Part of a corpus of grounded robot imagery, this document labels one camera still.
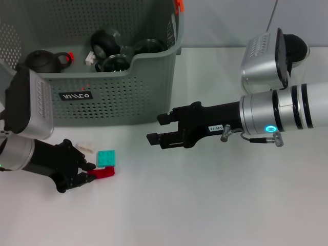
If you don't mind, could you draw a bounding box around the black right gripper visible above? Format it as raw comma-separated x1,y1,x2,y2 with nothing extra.
146,100,244,150

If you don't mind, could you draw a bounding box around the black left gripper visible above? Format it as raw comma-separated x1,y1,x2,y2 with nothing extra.
27,139,97,194

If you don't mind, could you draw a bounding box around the dark red brick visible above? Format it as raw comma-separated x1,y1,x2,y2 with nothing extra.
88,166,116,179

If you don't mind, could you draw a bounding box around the teal building brick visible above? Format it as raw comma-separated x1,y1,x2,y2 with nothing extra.
96,150,116,169

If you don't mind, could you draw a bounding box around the white building brick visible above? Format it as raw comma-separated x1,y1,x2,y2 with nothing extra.
85,51,97,66
76,142,96,154

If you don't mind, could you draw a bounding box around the glass teacup with black base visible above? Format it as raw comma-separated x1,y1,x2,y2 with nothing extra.
90,29,134,59
94,53,131,73
133,39,166,56

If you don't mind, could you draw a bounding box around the grey-green perforated storage bin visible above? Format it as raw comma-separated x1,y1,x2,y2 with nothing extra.
0,0,185,128

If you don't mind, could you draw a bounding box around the dark clay teapot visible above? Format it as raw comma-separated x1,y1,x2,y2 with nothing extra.
16,50,71,74

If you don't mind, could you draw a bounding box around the right gripper cable with plug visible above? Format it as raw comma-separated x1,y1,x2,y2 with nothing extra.
220,124,276,144

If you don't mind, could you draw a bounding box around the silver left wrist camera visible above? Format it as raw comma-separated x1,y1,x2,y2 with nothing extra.
4,68,55,141

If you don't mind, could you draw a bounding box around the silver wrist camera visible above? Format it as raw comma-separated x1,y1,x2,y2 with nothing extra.
4,68,55,141
240,27,293,90

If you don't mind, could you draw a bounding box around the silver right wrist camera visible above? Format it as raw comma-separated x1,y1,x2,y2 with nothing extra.
240,27,293,90

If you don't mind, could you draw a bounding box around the thin grey wall cable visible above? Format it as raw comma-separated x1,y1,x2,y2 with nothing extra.
266,0,279,33

